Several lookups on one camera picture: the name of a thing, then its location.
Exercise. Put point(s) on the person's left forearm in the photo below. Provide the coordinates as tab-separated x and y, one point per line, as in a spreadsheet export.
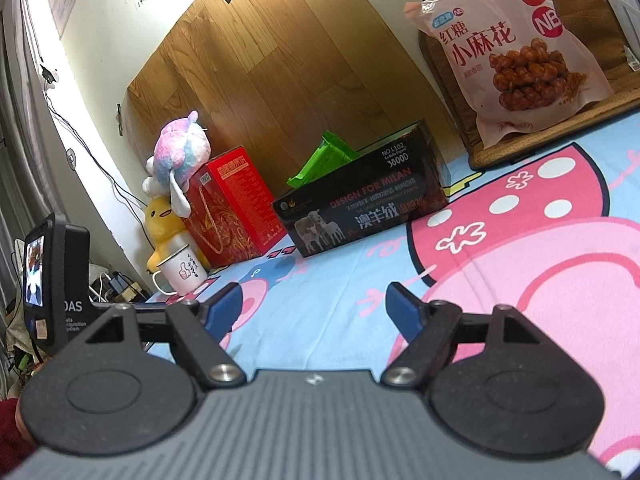
12	430

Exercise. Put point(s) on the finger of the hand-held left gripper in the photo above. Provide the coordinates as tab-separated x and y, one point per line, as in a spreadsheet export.
150	305

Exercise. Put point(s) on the wooden board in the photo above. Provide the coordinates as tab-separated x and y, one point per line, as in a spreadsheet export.
300	60

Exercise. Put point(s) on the pink blue plush toy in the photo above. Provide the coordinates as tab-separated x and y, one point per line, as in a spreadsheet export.
180	150

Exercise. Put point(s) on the red gift box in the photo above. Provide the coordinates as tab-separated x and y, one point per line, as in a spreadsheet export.
235	210

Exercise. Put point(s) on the light green pastry packet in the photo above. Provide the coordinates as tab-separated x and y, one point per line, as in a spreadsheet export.
320	170

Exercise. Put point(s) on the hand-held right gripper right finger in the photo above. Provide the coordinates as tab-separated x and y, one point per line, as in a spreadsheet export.
405	310

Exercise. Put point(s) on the brown woven cushion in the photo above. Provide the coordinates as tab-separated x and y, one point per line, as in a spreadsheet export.
590	125

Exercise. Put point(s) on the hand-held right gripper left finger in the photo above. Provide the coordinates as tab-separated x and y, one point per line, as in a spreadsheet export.
222	310

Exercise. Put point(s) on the grey wall strip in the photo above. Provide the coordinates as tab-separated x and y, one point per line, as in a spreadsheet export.
119	120

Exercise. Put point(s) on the grey curtain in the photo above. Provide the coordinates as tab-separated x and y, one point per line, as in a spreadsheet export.
20	110

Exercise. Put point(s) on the small green snack packet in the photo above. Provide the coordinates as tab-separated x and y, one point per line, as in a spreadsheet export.
340	144

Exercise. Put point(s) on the large pink snack bag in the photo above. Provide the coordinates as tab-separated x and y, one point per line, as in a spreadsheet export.
510	50

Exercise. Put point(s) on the cartoon pig printed bedsheet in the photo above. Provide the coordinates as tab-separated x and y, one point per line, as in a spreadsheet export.
550	210

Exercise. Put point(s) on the yellow duck plush toy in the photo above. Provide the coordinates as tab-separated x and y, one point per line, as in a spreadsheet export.
162	230

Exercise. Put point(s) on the black printed cardboard box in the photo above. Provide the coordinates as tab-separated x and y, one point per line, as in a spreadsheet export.
360	210

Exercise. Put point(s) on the power strip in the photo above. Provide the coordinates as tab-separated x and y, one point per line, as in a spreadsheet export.
120	287

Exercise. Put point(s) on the white enamel mug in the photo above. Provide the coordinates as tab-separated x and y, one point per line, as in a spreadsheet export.
182	270

